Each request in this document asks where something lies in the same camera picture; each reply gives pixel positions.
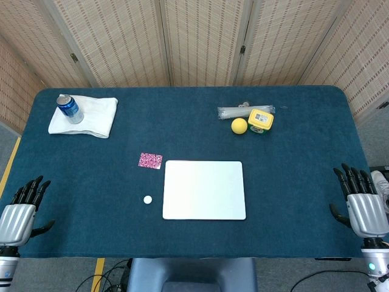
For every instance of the white folded towel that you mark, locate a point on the white folded towel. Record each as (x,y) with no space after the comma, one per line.
(97,115)

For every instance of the metal screen hinge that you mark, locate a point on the metal screen hinge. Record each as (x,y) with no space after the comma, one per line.
(242,50)
(383,105)
(73,57)

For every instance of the small white disc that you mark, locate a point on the small white disc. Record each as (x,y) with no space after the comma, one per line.
(147,199)

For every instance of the dark blue tablecloth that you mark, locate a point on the dark blue tablecloth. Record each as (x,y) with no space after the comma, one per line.
(182,127)

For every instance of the white sneaker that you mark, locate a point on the white sneaker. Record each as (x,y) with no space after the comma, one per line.
(381,182)

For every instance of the yellow foam ball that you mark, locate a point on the yellow foam ball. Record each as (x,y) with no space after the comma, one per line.
(239,126)

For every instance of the pink patterned card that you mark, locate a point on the pink patterned card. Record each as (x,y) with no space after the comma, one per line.
(150,160)

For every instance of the small clear plastic piece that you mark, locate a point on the small clear plastic piece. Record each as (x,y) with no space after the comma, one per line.
(244,104)

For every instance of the white rectangular board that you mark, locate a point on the white rectangular board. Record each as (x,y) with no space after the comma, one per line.
(203,190)

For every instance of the woven bamboo folding screen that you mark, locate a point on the woven bamboo folding screen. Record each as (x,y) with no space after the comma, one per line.
(197,39)

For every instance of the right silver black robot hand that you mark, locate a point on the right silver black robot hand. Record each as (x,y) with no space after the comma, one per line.
(366,216)

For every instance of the black equipment frame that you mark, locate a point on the black equipment frame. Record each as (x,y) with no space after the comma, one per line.
(378,168)

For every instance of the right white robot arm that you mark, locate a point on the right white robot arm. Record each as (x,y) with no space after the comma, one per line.
(375,261)

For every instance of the green tub with yellow lid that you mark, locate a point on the green tub with yellow lid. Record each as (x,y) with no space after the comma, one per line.
(259,120)

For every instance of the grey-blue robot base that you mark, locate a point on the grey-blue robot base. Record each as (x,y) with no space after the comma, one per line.
(194,273)

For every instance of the clear plastic straw packet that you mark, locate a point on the clear plastic straw packet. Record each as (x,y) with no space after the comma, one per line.
(232,112)

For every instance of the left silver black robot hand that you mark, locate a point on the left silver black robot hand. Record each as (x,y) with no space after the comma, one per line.
(15,223)

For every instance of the blue soda can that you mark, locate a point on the blue soda can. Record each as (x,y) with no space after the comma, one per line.
(70,108)

